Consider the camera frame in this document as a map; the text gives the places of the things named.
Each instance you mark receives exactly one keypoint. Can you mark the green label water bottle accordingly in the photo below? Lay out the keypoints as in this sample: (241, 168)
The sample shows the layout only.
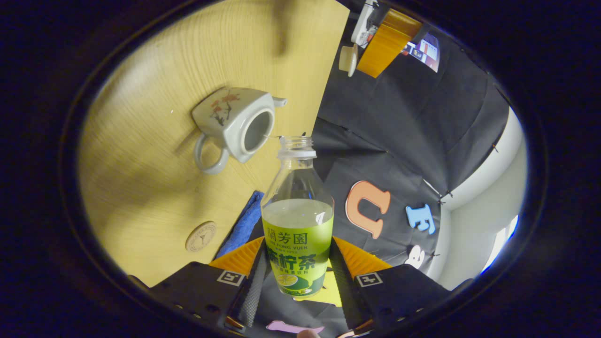
(298, 244)

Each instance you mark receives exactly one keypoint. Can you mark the blue towel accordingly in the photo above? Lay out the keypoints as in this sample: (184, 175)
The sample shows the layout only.
(244, 225)

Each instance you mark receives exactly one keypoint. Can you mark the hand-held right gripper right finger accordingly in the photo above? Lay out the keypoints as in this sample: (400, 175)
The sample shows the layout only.
(345, 291)

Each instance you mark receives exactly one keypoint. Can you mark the white teacup lid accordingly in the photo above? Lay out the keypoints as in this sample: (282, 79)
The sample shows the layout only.
(348, 60)

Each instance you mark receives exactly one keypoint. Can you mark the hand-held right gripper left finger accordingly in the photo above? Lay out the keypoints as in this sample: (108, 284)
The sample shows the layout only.
(249, 300)

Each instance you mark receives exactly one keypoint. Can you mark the round wooden coaster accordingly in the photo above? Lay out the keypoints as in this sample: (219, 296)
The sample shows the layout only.
(201, 236)

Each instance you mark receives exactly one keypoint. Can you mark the black backdrop cloth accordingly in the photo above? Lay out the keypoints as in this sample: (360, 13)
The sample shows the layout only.
(399, 117)

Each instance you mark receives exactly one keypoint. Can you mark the computer monitor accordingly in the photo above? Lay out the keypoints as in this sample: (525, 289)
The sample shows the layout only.
(425, 51)

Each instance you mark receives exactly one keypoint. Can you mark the white teacup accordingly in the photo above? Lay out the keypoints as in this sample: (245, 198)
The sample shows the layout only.
(235, 126)

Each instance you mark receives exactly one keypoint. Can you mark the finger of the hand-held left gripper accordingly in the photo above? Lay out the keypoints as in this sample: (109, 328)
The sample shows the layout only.
(387, 42)
(366, 26)

